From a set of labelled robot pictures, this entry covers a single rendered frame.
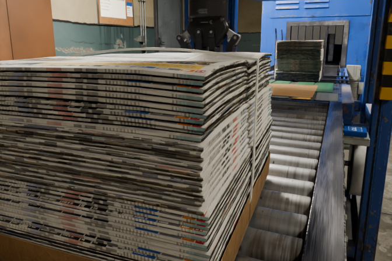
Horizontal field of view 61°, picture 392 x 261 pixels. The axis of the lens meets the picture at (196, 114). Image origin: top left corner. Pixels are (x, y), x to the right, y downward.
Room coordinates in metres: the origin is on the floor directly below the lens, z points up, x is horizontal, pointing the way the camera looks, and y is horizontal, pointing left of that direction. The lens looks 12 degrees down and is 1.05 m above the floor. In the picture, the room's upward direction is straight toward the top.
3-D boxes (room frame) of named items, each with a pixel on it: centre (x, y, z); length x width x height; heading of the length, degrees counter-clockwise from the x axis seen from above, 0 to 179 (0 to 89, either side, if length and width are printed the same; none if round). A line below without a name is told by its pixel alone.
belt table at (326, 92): (1.82, -0.51, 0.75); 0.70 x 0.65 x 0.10; 157
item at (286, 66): (2.34, -0.74, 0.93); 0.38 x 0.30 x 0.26; 157
